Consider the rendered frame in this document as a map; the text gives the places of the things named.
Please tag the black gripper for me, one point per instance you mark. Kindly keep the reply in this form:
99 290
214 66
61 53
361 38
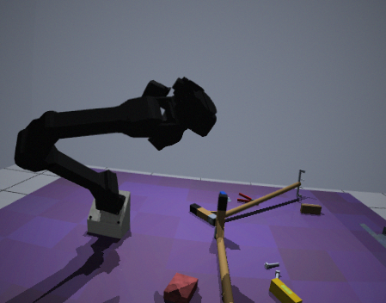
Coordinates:
154 88

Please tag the reddish-brown cube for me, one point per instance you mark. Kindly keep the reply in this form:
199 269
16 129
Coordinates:
181 288

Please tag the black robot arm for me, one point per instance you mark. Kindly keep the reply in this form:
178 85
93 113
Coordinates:
139 117

